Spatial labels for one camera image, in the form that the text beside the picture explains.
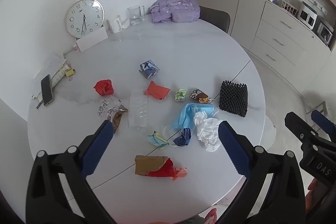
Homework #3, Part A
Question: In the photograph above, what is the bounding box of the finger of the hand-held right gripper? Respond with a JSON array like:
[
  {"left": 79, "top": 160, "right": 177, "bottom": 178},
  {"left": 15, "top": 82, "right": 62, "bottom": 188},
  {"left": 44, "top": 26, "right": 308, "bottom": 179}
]
[
  {"left": 311, "top": 110, "right": 336, "bottom": 141},
  {"left": 285, "top": 112, "right": 320, "bottom": 146}
]

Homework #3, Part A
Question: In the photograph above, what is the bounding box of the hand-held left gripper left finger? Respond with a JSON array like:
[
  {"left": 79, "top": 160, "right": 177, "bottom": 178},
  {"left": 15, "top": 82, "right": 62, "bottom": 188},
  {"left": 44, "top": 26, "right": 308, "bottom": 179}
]
[{"left": 26, "top": 120, "right": 116, "bottom": 224}]

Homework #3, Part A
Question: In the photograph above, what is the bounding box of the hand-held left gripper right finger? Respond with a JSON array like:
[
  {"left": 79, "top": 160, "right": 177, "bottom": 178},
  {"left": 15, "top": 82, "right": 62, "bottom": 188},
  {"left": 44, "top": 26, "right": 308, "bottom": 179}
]
[{"left": 218, "top": 120, "right": 306, "bottom": 224}]

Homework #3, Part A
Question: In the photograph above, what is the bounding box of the white tissue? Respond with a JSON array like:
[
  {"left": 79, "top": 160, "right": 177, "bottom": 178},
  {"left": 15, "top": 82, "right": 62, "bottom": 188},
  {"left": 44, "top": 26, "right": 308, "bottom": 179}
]
[{"left": 193, "top": 112, "right": 224, "bottom": 152}]

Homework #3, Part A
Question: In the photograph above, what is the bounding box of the brown foil wrapper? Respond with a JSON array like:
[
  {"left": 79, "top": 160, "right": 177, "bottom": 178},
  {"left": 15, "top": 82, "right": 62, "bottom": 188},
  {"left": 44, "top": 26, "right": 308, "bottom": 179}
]
[{"left": 111, "top": 106, "right": 129, "bottom": 133}]

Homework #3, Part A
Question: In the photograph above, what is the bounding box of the clear printed plastic wrapper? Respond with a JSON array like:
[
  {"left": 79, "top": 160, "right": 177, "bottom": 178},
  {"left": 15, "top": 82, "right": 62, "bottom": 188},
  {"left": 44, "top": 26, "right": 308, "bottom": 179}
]
[{"left": 97, "top": 97, "right": 123, "bottom": 122}]

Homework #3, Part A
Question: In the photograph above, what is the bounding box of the black foam net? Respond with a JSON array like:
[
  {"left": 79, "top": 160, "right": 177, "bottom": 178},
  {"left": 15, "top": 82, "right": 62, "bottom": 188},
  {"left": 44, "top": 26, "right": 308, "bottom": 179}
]
[{"left": 219, "top": 80, "right": 248, "bottom": 118}]

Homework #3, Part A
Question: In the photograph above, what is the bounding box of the dark blue paper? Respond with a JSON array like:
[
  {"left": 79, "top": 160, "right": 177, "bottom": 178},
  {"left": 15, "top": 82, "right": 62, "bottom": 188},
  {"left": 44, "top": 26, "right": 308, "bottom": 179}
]
[{"left": 173, "top": 128, "right": 192, "bottom": 147}]

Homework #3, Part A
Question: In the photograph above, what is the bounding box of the brown cardboard piece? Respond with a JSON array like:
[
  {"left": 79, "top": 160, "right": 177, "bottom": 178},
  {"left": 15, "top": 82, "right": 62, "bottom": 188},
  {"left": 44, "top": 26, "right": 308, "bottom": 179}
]
[{"left": 135, "top": 155, "right": 169, "bottom": 177}]

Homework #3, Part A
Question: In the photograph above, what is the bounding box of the clear plastic bottle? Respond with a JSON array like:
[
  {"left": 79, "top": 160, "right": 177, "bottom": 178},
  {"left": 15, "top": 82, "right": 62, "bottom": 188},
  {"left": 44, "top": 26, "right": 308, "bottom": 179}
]
[{"left": 127, "top": 89, "right": 149, "bottom": 130}]

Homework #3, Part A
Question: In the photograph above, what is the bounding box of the blue face mask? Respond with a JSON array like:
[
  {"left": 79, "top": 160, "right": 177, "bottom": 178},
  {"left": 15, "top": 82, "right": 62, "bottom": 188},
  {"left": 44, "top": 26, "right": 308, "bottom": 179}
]
[{"left": 164, "top": 99, "right": 220, "bottom": 136}]

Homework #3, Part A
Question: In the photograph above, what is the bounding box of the light blue yellow paper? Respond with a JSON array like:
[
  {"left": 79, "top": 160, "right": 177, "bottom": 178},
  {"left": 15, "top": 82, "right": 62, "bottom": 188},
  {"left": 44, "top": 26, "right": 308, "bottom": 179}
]
[{"left": 147, "top": 131, "right": 171, "bottom": 148}]

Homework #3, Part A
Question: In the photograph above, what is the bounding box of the red paper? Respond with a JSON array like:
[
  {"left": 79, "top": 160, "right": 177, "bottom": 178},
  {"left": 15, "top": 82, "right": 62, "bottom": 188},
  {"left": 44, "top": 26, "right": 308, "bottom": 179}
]
[{"left": 94, "top": 79, "right": 115, "bottom": 97}]

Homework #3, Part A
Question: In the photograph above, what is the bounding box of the snack bar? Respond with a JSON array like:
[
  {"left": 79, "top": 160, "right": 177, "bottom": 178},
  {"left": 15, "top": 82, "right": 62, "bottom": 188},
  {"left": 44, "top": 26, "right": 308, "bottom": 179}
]
[{"left": 189, "top": 89, "right": 210, "bottom": 104}]

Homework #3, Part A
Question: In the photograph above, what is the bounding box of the red wrapper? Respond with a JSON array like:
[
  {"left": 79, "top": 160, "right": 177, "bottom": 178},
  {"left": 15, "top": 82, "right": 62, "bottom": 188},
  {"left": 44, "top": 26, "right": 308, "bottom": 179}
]
[{"left": 147, "top": 158, "right": 188, "bottom": 183}]

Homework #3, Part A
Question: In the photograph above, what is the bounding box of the green paper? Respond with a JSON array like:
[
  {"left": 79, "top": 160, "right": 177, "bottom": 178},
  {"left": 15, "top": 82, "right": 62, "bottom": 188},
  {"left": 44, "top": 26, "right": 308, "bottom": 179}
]
[{"left": 175, "top": 89, "right": 188, "bottom": 103}]

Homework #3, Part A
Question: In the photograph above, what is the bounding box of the orange-red paper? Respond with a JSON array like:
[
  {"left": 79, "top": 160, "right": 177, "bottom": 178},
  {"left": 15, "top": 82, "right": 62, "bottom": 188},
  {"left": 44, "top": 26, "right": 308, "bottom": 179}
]
[{"left": 143, "top": 81, "right": 171, "bottom": 101}]

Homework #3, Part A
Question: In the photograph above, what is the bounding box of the blue patterned paper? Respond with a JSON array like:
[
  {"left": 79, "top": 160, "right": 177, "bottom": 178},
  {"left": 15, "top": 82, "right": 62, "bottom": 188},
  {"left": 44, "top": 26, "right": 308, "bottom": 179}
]
[{"left": 139, "top": 59, "right": 160, "bottom": 79}]

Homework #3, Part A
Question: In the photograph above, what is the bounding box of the person's right hand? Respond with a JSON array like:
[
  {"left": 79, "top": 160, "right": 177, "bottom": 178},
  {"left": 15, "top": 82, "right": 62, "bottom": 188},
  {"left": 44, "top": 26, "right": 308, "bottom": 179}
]
[{"left": 305, "top": 178, "right": 323, "bottom": 214}]

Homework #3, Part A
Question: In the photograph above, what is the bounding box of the person's pink patterned clothing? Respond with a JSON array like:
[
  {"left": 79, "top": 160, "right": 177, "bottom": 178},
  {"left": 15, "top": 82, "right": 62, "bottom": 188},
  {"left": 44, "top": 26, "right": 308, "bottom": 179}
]
[{"left": 205, "top": 208, "right": 219, "bottom": 224}]

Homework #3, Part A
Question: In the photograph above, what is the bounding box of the black smartphone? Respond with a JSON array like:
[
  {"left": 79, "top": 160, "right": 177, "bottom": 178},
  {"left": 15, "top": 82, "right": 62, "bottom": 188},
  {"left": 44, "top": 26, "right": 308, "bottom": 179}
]
[{"left": 41, "top": 74, "right": 55, "bottom": 106}]

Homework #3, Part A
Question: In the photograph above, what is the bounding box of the cream patterned box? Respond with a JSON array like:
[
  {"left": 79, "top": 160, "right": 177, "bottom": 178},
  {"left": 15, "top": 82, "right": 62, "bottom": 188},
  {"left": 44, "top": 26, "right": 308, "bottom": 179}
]
[{"left": 51, "top": 64, "right": 71, "bottom": 88}]

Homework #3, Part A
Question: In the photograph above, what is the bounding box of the beige drawer cabinet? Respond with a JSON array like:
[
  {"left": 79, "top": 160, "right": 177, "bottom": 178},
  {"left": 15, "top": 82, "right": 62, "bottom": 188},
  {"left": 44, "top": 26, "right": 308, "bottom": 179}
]
[{"left": 248, "top": 0, "right": 333, "bottom": 88}]

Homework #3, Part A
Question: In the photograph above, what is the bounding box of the silver black appliance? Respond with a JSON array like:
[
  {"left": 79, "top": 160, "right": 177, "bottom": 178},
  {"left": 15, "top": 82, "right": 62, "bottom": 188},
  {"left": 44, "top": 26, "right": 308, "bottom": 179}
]
[{"left": 316, "top": 20, "right": 335, "bottom": 45}]

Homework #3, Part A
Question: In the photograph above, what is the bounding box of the stack of white papers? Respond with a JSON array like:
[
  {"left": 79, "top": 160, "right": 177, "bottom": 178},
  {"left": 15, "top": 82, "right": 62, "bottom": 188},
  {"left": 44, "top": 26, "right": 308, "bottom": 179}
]
[{"left": 32, "top": 53, "right": 67, "bottom": 99}]

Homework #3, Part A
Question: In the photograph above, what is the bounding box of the white toaster oven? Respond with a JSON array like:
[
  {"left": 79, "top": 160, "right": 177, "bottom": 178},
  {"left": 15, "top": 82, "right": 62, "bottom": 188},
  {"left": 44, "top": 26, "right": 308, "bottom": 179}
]
[{"left": 298, "top": 1, "right": 320, "bottom": 30}]

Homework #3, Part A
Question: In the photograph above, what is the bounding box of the white envelope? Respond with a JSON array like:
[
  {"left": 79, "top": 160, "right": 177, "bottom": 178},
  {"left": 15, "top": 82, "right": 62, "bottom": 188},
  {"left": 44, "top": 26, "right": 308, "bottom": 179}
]
[{"left": 76, "top": 27, "right": 109, "bottom": 53}]

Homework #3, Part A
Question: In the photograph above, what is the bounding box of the white mug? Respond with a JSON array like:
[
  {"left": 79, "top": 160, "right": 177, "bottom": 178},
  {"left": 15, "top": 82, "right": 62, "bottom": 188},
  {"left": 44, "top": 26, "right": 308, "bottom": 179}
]
[{"left": 106, "top": 15, "right": 129, "bottom": 34}]

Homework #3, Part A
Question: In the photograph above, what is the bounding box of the grey chair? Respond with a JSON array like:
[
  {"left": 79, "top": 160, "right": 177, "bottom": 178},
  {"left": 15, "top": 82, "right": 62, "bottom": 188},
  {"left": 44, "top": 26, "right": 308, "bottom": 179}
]
[{"left": 199, "top": 6, "right": 231, "bottom": 33}]

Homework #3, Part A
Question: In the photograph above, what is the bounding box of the purple backpack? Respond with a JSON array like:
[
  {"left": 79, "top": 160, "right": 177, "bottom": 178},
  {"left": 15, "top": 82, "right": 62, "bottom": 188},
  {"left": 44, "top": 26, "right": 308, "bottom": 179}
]
[{"left": 150, "top": 0, "right": 201, "bottom": 24}]

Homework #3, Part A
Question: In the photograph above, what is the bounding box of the metal frame chair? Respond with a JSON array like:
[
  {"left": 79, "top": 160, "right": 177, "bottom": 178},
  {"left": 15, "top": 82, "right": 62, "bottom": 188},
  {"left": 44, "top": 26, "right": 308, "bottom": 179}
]
[{"left": 304, "top": 101, "right": 329, "bottom": 123}]

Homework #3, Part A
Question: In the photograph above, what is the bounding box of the wire rack with jars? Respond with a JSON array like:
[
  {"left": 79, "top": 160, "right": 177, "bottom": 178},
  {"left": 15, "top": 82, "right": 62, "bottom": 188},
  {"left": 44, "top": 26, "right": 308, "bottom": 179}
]
[{"left": 281, "top": 0, "right": 299, "bottom": 15}]

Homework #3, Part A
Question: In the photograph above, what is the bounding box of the white wall hook rail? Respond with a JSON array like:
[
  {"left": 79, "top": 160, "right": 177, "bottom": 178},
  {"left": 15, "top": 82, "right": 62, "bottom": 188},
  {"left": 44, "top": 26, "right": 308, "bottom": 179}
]
[{"left": 301, "top": 0, "right": 329, "bottom": 15}]

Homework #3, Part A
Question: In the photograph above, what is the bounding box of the round white wall clock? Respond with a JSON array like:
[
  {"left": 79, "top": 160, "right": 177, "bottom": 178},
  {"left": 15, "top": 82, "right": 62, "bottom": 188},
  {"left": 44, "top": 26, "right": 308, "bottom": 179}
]
[{"left": 65, "top": 0, "right": 105, "bottom": 39}]

